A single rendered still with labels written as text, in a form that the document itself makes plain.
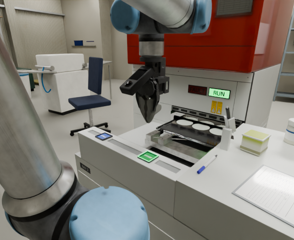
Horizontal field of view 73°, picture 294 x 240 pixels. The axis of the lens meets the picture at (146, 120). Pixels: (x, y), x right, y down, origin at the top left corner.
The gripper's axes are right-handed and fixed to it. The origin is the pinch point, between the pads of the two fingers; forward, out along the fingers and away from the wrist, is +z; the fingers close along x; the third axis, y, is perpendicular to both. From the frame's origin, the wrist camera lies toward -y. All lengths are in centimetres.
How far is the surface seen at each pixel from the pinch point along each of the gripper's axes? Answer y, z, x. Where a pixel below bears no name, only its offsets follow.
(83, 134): -3.8, 14.7, 35.4
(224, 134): 23.4, 7.7, -17.9
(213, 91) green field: 58, 0, 3
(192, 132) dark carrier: 43.6, 20.8, 5.6
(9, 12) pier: 214, -134, 813
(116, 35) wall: 525, -64, 630
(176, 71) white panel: 59, -9, 28
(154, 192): -4.0, 23.3, -6.8
